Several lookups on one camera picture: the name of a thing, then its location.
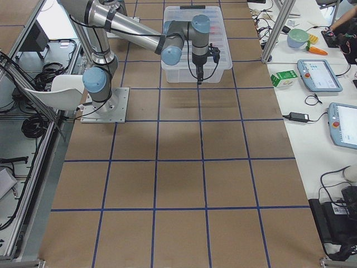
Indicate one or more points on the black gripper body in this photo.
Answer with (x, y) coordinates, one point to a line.
(198, 60)

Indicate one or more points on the clear plastic box lid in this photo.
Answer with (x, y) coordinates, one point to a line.
(174, 13)

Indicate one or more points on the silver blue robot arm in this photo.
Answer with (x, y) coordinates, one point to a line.
(99, 19)

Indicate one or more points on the red blocks behind lid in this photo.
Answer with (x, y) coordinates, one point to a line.
(216, 30)

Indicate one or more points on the person hand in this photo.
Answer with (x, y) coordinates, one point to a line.
(333, 28)

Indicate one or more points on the green white carton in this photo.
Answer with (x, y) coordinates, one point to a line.
(283, 78)

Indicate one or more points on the green plastic bowl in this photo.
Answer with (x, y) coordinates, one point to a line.
(297, 38)

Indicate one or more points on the black power adapter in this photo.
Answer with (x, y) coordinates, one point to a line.
(297, 117)

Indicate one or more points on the toy carrot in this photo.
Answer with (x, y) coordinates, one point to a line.
(315, 50)

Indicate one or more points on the yellow toy corn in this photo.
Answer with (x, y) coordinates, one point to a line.
(312, 39)

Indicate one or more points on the upper teach pendant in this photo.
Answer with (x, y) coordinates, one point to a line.
(318, 76)

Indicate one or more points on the teach pendant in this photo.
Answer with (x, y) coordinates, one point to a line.
(342, 124)
(318, 76)

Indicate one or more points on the white chair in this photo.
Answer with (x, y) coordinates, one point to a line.
(65, 94)

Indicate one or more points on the lower teach pendant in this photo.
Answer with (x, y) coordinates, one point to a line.
(342, 124)

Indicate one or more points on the black device lower right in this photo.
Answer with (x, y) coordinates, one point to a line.
(336, 223)

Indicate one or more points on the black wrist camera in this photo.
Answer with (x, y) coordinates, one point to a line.
(214, 52)

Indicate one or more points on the black box latch handle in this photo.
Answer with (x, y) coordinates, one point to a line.
(193, 7)

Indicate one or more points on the aluminium frame post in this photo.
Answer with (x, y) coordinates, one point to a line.
(277, 28)

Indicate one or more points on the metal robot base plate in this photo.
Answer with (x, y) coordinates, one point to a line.
(113, 111)

